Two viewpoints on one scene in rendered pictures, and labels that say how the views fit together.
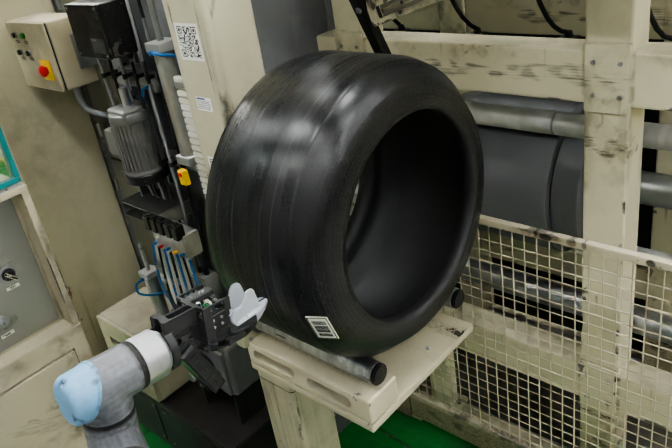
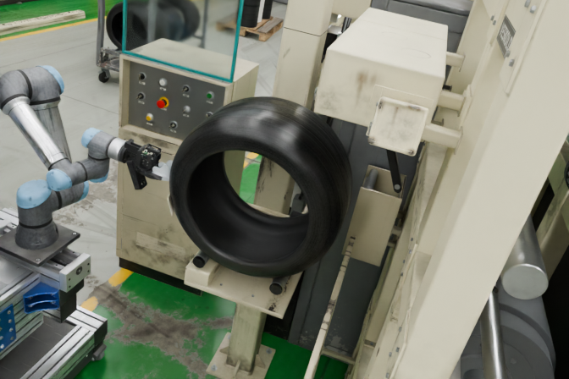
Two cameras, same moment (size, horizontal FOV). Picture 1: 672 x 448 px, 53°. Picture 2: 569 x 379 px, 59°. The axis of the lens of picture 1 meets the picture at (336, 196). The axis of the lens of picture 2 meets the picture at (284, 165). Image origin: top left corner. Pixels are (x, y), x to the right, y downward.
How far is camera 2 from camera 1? 1.36 m
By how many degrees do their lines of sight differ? 49
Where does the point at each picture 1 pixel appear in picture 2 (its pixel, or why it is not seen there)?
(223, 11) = (291, 58)
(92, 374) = (93, 134)
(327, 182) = (193, 145)
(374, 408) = (188, 273)
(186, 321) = (134, 150)
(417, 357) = (243, 292)
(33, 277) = not seen: hidden behind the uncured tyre
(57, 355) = not seen: hidden behind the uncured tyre
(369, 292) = (267, 248)
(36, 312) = not seen: hidden behind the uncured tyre
